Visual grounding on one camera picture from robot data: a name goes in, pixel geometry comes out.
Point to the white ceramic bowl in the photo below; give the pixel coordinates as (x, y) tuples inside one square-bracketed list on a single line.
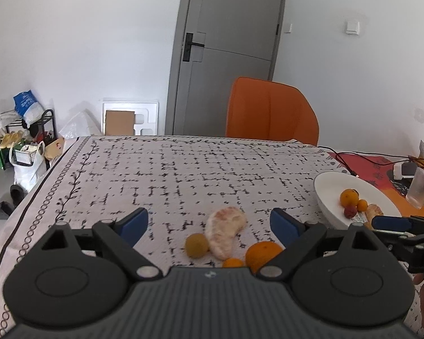
[(328, 187)]

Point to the clear plastic cup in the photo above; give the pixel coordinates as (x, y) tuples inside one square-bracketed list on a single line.
[(415, 195)]

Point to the black door handle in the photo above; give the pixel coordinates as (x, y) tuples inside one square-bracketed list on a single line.
[(188, 44)]

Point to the white patterned tablecloth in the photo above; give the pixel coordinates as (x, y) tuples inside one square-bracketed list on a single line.
[(179, 180)]

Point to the brown kiwi back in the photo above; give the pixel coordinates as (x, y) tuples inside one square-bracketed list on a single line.
[(196, 246)]

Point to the white light switch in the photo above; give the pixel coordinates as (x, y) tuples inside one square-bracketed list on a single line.
[(352, 27)]

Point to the peeled pomelo segment pale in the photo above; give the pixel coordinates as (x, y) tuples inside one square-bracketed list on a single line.
[(221, 228)]

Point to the clear plastic bag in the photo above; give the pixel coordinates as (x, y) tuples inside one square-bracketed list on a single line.
[(79, 126)]

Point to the small tangerine front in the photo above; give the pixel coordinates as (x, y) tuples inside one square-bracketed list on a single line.
[(362, 206)]

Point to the large orange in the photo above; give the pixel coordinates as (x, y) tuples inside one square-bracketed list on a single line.
[(260, 253), (349, 197)]

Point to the small tangerine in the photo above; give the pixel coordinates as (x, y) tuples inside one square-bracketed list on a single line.
[(233, 263), (362, 206)]

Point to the white charger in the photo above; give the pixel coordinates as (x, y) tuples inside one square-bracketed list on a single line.
[(404, 170)]

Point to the red plum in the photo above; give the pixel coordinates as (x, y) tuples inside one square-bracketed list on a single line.
[(350, 211)]

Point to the grey door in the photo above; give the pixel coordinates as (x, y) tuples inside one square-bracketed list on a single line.
[(241, 39)]

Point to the dark slipper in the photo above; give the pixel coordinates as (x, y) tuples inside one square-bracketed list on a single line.
[(6, 209)]

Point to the white foam packaging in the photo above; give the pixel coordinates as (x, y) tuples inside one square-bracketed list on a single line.
[(146, 115)]

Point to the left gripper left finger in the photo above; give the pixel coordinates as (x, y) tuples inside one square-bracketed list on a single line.
[(115, 242)]

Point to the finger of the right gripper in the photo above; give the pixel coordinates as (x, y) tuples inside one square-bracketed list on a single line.
[(412, 223), (395, 236)]

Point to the orange chair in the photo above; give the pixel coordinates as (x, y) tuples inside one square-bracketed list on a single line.
[(267, 110)]

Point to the large orange back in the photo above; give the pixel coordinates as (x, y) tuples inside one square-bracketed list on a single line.
[(260, 253)]

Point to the black metal rack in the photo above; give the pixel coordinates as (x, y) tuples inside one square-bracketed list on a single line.
[(43, 130)]

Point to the brown cardboard piece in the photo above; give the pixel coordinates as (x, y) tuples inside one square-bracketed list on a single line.
[(119, 123)]

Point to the large orange front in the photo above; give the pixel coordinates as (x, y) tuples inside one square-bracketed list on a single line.
[(349, 197)]

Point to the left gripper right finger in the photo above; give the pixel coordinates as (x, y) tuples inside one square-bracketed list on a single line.
[(302, 243)]

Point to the peeled pomelo segment orange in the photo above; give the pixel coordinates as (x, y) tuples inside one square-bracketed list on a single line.
[(372, 211)]

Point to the red orange table mat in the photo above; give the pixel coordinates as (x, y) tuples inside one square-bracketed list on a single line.
[(377, 171)]

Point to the blue white bag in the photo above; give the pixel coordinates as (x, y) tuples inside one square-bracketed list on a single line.
[(28, 107)]

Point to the white plastic bag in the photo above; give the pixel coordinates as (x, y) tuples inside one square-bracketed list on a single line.
[(29, 166)]

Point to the small wall switch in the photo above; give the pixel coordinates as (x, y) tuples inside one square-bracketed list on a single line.
[(288, 28)]

